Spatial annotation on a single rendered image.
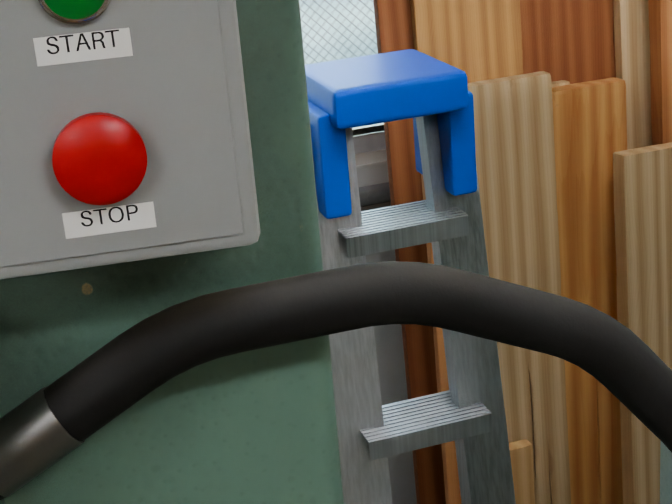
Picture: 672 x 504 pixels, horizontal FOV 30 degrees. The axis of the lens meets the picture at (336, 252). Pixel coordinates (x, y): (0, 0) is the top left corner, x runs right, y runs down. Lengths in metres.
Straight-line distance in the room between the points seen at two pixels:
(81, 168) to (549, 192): 1.55
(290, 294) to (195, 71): 0.10
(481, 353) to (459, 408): 0.07
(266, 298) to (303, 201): 0.05
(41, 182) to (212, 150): 0.06
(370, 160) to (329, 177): 0.76
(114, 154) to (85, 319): 0.11
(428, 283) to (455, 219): 0.98
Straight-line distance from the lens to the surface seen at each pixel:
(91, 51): 0.41
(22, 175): 0.42
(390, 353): 2.26
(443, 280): 0.47
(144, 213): 0.42
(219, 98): 0.41
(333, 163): 1.39
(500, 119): 1.87
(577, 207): 1.99
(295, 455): 0.54
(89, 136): 0.40
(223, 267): 0.50
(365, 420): 1.50
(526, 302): 0.49
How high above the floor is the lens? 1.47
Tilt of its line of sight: 20 degrees down
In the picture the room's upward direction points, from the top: 5 degrees counter-clockwise
